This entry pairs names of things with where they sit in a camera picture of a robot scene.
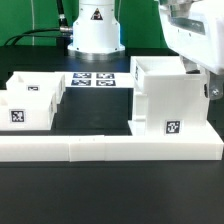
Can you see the white front drawer tray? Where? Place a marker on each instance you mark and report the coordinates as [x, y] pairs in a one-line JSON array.
[[27, 110]]

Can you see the white drawer tray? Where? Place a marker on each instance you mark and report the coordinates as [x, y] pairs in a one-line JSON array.
[[27, 110], [38, 81]]

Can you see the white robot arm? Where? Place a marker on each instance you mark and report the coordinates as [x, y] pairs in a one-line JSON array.
[[96, 32]]

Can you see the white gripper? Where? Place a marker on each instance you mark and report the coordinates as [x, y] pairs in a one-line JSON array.
[[195, 30]]

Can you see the white marker base plate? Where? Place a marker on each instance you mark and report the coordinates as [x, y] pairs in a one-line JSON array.
[[98, 79]]

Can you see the white L-shaped fence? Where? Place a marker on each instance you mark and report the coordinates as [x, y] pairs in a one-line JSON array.
[[201, 143]]

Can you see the white rear drawer tray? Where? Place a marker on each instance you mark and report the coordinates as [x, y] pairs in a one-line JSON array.
[[38, 81]]

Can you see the white drawer cabinet box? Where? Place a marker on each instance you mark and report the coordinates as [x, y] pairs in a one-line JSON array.
[[166, 100]]

